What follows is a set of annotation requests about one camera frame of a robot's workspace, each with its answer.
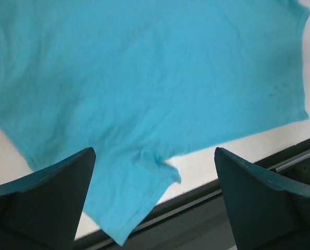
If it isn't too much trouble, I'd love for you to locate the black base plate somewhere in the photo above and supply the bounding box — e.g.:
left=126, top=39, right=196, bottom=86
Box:
left=74, top=139, right=310, bottom=250

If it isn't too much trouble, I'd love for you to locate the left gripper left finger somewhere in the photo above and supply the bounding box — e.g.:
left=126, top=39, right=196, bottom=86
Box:
left=0, top=147, right=96, bottom=249

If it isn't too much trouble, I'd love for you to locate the light blue t shirt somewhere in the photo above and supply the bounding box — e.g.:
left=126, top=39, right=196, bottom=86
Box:
left=0, top=1, right=309, bottom=245

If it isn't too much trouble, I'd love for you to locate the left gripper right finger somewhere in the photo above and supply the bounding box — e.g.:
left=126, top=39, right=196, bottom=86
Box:
left=214, top=147, right=310, bottom=249

